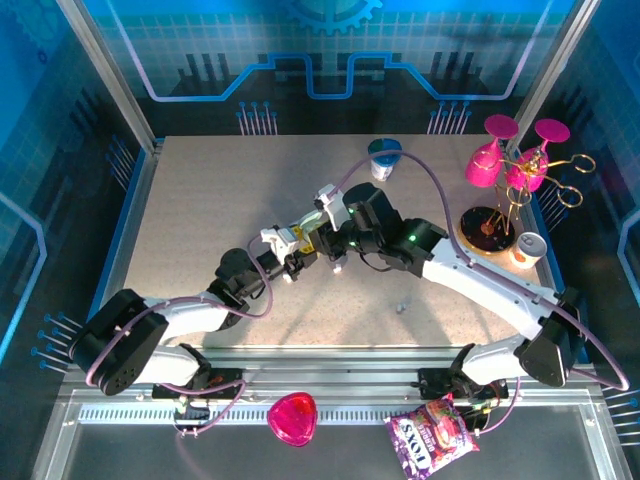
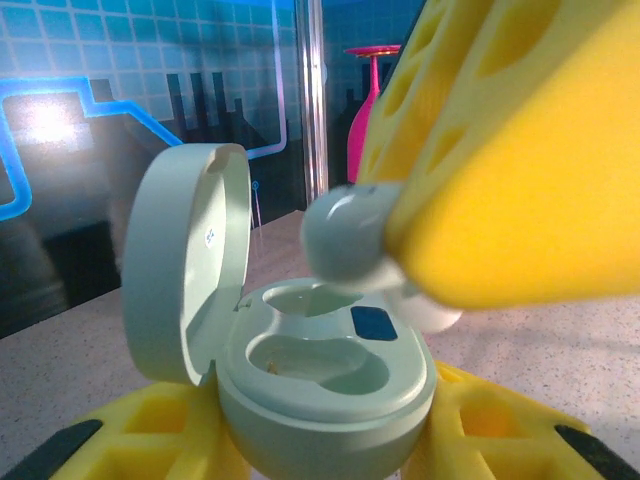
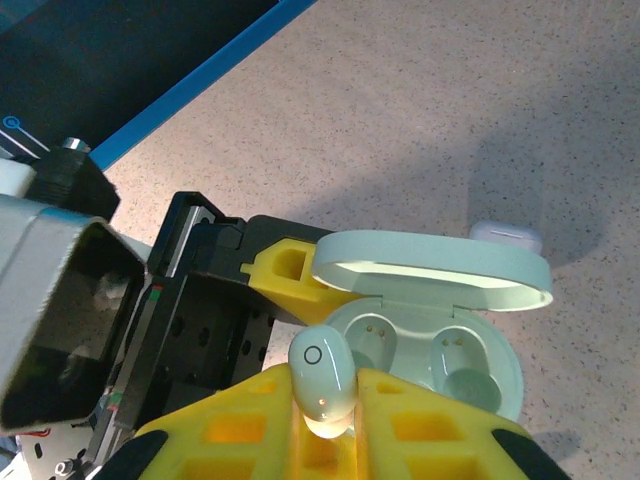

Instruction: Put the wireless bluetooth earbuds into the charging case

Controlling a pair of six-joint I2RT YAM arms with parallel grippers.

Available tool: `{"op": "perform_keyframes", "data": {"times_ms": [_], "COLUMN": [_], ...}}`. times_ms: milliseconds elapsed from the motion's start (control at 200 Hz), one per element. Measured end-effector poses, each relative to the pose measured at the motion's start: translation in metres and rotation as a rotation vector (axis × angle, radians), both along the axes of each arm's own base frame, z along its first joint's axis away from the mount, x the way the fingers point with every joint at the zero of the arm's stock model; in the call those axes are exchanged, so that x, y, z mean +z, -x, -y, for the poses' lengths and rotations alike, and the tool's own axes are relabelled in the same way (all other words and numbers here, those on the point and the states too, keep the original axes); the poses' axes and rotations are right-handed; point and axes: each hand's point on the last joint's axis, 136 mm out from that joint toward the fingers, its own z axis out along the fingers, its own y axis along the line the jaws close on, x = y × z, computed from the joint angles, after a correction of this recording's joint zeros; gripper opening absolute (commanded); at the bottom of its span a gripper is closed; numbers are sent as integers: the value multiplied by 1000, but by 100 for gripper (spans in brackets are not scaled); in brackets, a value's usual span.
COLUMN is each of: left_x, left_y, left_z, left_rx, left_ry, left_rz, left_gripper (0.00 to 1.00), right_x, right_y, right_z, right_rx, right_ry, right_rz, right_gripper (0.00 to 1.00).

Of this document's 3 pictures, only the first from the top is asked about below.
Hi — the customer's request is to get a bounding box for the white cup with blue lid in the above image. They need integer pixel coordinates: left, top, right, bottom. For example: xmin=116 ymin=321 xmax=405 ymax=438
xmin=367 ymin=138 xmax=404 ymax=183

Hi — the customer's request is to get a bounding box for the pink wine glass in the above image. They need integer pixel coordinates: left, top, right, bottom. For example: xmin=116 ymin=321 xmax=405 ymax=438
xmin=505 ymin=118 xmax=571 ymax=194
xmin=464 ymin=113 xmax=520 ymax=189

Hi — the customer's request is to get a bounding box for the drink can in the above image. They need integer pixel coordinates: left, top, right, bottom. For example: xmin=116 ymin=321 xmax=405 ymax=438
xmin=510 ymin=231 xmax=549 ymax=271

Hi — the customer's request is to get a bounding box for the pink heart-shaped container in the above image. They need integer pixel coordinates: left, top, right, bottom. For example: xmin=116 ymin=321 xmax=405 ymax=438
xmin=266 ymin=391 xmax=319 ymax=448

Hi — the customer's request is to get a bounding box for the slotted metal strip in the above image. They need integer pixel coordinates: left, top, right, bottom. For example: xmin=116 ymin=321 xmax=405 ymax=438
xmin=77 ymin=405 xmax=501 ymax=426

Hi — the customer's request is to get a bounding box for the purple candy bag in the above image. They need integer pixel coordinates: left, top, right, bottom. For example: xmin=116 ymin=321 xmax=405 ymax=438
xmin=383 ymin=392 xmax=481 ymax=480

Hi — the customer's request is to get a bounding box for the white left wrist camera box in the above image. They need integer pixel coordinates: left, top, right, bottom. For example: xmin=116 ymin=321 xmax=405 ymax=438
xmin=260 ymin=225 xmax=301 ymax=261

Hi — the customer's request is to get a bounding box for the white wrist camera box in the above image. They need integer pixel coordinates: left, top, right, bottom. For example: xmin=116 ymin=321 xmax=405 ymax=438
xmin=260 ymin=225 xmax=301 ymax=261
xmin=313 ymin=184 xmax=346 ymax=229

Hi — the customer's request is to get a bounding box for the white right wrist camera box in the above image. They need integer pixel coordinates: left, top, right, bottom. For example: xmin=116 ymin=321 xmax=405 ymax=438
xmin=313 ymin=184 xmax=346 ymax=229

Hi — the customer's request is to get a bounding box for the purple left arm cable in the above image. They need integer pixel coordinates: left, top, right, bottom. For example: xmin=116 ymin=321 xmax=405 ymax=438
xmin=85 ymin=234 xmax=275 ymax=437

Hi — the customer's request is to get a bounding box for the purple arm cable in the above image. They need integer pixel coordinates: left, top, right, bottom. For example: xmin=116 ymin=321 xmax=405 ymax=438
xmin=327 ymin=151 xmax=630 ymax=436
xmin=85 ymin=234 xmax=275 ymax=437

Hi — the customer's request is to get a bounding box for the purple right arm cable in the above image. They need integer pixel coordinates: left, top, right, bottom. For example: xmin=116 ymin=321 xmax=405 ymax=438
xmin=327 ymin=151 xmax=630 ymax=436

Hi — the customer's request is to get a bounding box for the gold wire glass rack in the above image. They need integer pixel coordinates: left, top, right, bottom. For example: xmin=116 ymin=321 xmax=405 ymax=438
xmin=458 ymin=142 xmax=597 ymax=259

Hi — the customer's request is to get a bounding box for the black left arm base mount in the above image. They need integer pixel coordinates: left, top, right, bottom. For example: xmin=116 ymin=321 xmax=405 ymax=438
xmin=151 ymin=367 xmax=246 ymax=401

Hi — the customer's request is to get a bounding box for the aluminium rail base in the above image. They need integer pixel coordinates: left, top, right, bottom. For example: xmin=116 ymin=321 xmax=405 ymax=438
xmin=59 ymin=344 xmax=601 ymax=407

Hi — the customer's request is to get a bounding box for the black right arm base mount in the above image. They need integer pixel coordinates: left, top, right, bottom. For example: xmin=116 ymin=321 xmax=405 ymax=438
xmin=417 ymin=367 xmax=510 ymax=401

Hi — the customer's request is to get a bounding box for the aluminium frame post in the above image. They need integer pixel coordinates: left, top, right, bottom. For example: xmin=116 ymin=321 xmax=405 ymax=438
xmin=509 ymin=0 xmax=604 ymax=146
xmin=55 ymin=0 xmax=165 ymax=154

